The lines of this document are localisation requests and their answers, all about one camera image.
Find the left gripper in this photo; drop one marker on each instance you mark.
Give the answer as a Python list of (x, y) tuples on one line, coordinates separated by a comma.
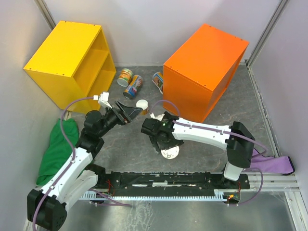
[(127, 112)]

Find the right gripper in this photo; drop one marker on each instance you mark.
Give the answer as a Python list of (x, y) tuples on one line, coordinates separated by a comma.
[(163, 146)]

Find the blue can pull tab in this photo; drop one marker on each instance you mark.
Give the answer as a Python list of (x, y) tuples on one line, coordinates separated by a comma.
[(170, 153)]

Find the orange shelf cabinet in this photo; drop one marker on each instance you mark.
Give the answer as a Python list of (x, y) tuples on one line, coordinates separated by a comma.
[(199, 72)]

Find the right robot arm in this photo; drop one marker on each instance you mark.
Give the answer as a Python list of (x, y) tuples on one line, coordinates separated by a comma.
[(236, 140)]

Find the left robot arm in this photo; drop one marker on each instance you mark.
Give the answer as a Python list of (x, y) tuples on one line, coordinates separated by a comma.
[(49, 206)]

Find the white lid yellow can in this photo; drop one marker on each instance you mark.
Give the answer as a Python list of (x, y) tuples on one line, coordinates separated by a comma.
[(144, 105)]

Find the tall blue red can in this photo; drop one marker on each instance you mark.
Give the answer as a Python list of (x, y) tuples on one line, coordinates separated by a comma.
[(134, 87)]

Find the orange label can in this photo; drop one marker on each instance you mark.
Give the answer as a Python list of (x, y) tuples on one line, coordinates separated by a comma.
[(125, 77)]

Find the tall orange blue can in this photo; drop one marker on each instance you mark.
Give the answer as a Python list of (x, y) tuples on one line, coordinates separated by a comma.
[(157, 79)]

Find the yellow shelf cabinet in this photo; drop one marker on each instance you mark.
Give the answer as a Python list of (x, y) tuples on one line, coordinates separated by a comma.
[(74, 62)]

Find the green cloth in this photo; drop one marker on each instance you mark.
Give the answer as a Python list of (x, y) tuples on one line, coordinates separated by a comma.
[(58, 151)]

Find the purple cloth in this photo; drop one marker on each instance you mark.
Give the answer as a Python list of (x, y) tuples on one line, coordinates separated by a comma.
[(269, 164)]

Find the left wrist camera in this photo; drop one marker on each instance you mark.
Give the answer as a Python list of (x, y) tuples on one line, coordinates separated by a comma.
[(102, 100)]

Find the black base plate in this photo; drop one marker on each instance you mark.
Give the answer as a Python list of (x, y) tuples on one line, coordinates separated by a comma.
[(156, 185)]

